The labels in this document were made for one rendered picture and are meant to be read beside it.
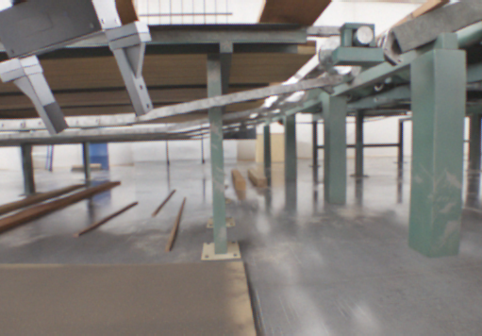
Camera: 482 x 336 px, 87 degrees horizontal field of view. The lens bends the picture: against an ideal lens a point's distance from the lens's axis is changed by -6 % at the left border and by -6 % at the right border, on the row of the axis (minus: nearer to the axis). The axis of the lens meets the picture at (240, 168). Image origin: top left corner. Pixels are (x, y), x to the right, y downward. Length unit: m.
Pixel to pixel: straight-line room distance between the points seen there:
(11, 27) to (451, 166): 1.22
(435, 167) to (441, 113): 0.19
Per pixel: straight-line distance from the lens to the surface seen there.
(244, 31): 0.99
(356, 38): 0.94
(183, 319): 0.77
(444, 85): 1.19
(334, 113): 2.00
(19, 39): 0.41
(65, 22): 0.37
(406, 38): 1.18
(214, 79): 1.06
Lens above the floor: 0.44
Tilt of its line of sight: 5 degrees down
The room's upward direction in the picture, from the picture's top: 2 degrees counter-clockwise
